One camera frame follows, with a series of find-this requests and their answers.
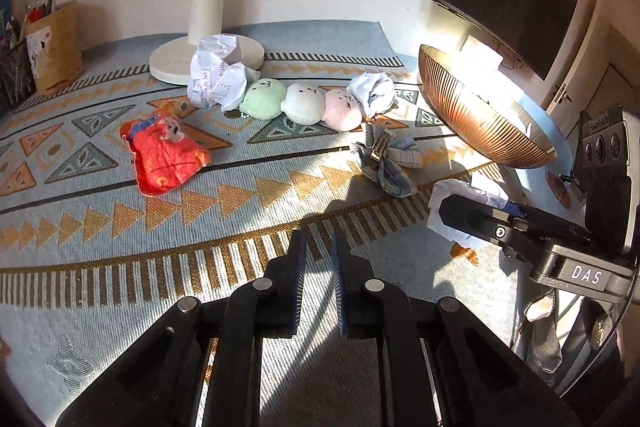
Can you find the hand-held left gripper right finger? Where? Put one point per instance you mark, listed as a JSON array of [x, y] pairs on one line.
[[341, 277]]

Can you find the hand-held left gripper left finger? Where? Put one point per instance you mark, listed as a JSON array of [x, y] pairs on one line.
[[300, 277]]

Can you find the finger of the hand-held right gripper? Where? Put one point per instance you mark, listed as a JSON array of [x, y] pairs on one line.
[[480, 219], [550, 224]]

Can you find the white paper ball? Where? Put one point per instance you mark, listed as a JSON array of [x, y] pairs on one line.
[[490, 196], [372, 89]]

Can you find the copper ribbed bowl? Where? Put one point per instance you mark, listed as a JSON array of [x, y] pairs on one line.
[[475, 117]]

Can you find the brown round coaster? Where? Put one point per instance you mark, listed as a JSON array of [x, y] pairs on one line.
[[557, 189]]

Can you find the plaid bow hair clip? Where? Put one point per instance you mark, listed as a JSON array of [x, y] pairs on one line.
[[395, 157]]

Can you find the wooden door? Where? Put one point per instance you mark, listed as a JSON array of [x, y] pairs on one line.
[[615, 82]]

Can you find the patterned blue table mat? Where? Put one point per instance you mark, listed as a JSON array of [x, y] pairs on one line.
[[150, 257]]

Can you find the pink plush dumpling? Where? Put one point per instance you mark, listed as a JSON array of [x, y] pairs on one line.
[[340, 109]]

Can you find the white box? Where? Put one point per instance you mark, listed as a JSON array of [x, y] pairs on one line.
[[482, 52]]

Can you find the white plush dumpling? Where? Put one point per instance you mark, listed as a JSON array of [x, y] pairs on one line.
[[302, 104]]

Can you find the green plush dumpling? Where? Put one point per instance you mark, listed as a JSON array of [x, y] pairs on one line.
[[262, 99]]

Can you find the crumpled red packet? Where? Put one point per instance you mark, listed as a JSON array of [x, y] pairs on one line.
[[160, 157]]

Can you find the crumpled written paper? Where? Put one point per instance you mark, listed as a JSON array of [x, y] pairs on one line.
[[217, 72]]

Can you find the brown paper pencil holder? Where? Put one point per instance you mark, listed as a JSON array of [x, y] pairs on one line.
[[55, 52]]

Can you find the black mesh pen holder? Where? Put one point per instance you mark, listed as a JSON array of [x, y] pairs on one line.
[[17, 72]]

